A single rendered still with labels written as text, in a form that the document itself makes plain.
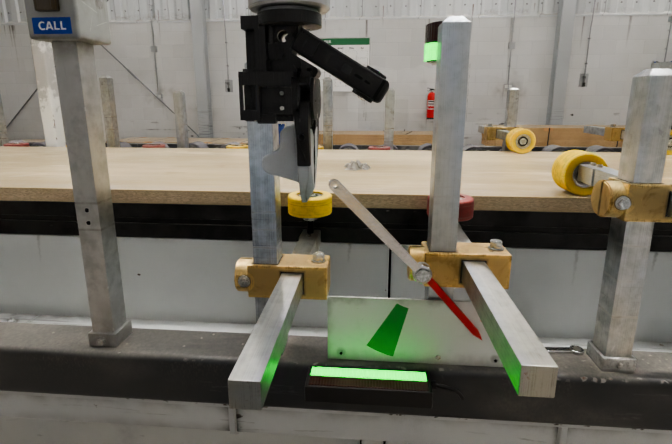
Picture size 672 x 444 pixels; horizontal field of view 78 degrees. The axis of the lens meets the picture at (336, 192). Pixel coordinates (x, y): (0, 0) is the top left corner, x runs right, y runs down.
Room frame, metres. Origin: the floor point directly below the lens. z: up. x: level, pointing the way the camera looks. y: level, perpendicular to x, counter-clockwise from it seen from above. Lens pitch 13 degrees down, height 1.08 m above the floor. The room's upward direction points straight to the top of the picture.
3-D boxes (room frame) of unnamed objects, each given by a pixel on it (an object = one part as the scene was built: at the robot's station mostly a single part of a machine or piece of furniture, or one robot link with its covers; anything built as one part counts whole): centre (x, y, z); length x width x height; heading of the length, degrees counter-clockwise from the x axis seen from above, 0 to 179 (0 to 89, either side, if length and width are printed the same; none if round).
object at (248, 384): (0.54, 0.06, 0.82); 0.44 x 0.03 x 0.04; 175
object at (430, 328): (0.54, -0.12, 0.75); 0.26 x 0.01 x 0.10; 85
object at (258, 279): (0.58, 0.08, 0.82); 0.14 x 0.06 x 0.05; 85
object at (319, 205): (0.73, 0.05, 0.85); 0.08 x 0.08 x 0.11
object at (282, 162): (0.48, 0.06, 1.00); 0.06 x 0.03 x 0.09; 85
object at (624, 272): (0.54, -0.40, 0.87); 0.04 x 0.04 x 0.48; 85
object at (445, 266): (0.56, -0.17, 0.85); 0.14 x 0.06 x 0.05; 85
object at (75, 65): (0.60, 0.36, 0.93); 0.05 x 0.05 x 0.45; 85
